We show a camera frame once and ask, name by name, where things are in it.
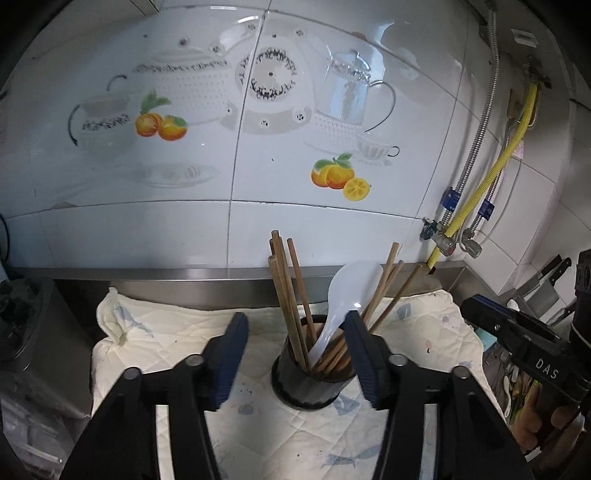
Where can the bundle of brown chopsticks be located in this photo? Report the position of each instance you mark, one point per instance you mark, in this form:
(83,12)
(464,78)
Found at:
(281,286)

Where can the steel angle valve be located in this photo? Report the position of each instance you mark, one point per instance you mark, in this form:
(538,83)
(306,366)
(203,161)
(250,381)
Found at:
(472,244)

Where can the black ribbed utensil pot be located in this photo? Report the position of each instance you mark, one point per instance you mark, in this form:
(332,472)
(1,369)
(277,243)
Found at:
(304,387)

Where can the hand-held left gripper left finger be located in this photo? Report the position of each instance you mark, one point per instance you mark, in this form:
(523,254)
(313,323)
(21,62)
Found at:
(231,360)

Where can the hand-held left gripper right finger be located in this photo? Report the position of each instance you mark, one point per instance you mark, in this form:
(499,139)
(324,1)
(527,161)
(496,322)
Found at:
(362,360)

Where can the stainless steel counter backsplash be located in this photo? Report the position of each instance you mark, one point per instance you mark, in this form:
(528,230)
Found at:
(138,274)

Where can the white plastic soup spoon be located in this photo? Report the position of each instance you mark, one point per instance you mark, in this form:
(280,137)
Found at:
(351,286)

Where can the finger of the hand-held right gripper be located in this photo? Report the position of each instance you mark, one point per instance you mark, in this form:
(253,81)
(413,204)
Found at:
(531,350)

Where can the quilted printed cream mat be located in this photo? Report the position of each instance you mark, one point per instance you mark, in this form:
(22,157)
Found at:
(138,332)

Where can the person's right hand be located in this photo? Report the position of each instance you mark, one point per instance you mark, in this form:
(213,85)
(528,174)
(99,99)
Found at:
(558,417)

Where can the grey metal appliance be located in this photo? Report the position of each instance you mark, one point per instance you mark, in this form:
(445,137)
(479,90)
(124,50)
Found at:
(51,350)

